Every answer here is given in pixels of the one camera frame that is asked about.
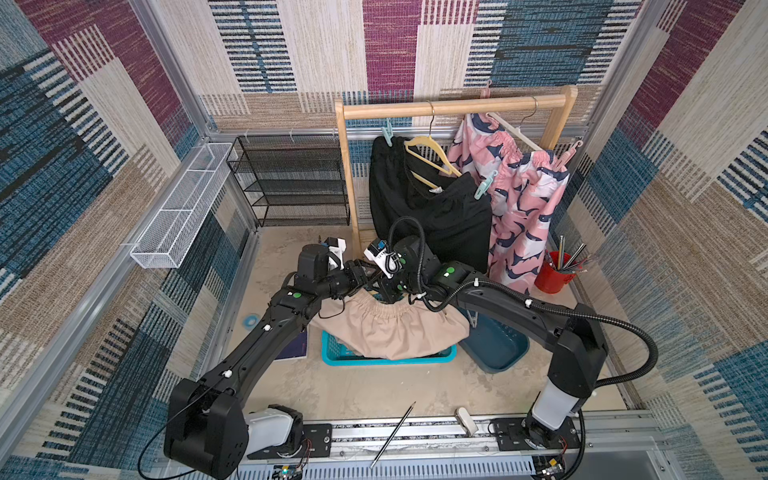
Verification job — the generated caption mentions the blue tape roll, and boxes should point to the blue tape roll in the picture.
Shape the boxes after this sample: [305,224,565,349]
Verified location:
[243,314,260,330]

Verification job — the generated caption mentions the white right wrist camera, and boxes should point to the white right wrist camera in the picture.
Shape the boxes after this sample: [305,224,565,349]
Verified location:
[364,239,402,279]

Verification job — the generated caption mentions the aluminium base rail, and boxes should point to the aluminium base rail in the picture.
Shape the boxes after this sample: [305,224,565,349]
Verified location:
[230,411,679,479]

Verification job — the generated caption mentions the white hanger of pink shorts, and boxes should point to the white hanger of pink shorts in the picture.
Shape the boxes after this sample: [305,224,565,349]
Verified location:
[488,96,543,151]

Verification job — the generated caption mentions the pink clothespin on rail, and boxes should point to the pink clothespin on rail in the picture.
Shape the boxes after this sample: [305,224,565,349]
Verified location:
[480,80,492,99]

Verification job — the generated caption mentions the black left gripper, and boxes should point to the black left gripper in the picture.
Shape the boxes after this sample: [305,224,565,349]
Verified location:
[316,259,383,303]

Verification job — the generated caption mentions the yellow hanger of black shorts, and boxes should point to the yellow hanger of black shorts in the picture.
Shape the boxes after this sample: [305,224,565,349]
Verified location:
[404,101,462,178]

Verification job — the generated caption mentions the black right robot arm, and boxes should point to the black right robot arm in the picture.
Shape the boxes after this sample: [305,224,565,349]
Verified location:
[364,217,659,449]

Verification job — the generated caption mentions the turquoise plastic basket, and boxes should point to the turquoise plastic basket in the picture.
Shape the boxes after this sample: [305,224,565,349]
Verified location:
[320,329,458,367]

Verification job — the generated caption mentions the red pen cup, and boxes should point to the red pen cup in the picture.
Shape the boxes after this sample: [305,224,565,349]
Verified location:
[534,251,577,294]

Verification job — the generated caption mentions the small white block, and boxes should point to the small white block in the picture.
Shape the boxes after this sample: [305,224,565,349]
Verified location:
[454,407,479,437]

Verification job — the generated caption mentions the black wire shelf rack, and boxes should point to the black wire shelf rack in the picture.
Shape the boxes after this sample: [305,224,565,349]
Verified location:
[228,135,350,227]

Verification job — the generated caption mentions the dark teal plastic tray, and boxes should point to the dark teal plastic tray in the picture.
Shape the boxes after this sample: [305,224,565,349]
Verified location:
[459,310,530,374]

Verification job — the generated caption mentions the beige shorts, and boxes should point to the beige shorts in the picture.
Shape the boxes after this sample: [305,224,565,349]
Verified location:
[311,290,470,361]

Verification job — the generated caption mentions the white clothespin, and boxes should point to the white clothespin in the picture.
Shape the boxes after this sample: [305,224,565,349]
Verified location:
[466,310,480,329]

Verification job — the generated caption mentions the pink patterned shorts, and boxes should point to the pink patterned shorts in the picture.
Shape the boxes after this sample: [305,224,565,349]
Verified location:
[448,113,569,293]

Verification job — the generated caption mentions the black shorts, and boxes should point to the black shorts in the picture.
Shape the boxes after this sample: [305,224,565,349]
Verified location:
[369,136,492,274]

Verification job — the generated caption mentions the thin metal rod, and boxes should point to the thin metal rod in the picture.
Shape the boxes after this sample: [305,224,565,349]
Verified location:
[369,401,417,470]

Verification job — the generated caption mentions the pink clothespin right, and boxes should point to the pink clothespin right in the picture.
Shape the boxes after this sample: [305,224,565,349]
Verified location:
[558,140,583,167]

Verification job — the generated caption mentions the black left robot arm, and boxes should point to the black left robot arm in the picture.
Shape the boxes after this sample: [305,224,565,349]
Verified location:
[163,243,372,479]

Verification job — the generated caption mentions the mint clothespin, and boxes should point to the mint clothespin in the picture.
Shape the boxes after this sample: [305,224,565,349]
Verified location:
[381,119,394,147]
[473,170,498,201]

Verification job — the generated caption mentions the dark blue book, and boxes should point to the dark blue book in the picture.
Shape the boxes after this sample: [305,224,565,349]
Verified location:
[276,330,309,360]

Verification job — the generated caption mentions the wooden clothes rack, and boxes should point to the wooden clothes rack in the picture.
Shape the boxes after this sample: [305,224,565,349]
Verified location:
[335,85,579,257]

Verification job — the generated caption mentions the white wire wall basket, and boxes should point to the white wire wall basket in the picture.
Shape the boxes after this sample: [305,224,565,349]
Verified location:
[130,143,232,269]

